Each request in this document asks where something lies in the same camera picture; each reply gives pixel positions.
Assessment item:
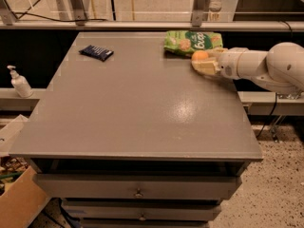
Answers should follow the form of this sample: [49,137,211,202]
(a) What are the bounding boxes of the black cable on rail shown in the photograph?
[12,11,108,24]

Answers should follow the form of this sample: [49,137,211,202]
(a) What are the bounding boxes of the orange fruit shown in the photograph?
[192,50,209,61]

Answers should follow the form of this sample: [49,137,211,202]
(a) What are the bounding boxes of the top drawer knob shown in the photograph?
[134,188,143,199]

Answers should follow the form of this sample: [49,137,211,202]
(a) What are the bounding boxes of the green rice chip bag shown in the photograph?
[164,30,223,56]

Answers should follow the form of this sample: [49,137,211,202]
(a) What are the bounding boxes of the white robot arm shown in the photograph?
[191,42,304,97]

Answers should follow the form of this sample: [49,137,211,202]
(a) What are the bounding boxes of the cardboard box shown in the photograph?
[0,167,50,228]

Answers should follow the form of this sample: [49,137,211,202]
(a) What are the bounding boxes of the dark blue snack packet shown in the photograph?
[79,45,114,62]

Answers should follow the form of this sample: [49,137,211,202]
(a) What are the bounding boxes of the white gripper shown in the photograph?
[191,47,247,80]

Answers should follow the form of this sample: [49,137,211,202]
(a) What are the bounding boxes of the grey drawer cabinet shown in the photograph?
[10,32,262,228]

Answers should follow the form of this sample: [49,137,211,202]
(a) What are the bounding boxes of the white pump bottle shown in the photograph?
[7,66,33,98]

